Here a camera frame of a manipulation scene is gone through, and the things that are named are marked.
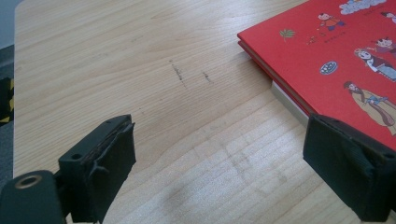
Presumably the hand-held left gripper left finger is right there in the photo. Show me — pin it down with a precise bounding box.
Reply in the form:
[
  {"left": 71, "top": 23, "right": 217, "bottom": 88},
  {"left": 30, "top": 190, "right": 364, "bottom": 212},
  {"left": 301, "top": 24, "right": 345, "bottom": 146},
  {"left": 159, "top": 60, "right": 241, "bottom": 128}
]
[{"left": 58, "top": 114, "right": 137, "bottom": 224}]

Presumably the red hardcover book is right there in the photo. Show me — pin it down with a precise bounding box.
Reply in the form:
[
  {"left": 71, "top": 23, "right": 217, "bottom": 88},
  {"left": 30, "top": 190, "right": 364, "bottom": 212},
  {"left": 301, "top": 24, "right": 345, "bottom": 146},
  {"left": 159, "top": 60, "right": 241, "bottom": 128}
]
[{"left": 236, "top": 0, "right": 396, "bottom": 152}]

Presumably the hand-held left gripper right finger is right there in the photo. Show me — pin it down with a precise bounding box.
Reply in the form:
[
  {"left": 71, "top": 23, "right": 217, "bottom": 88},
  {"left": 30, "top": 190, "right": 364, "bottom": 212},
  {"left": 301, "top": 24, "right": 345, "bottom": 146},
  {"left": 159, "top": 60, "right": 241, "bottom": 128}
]
[{"left": 303, "top": 113, "right": 396, "bottom": 222}]

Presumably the black yellow striped stand base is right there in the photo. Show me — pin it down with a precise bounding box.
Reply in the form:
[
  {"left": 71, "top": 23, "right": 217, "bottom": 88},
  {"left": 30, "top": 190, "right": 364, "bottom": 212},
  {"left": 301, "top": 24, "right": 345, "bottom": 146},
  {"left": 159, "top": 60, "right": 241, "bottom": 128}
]
[{"left": 0, "top": 77, "right": 15, "bottom": 125}]

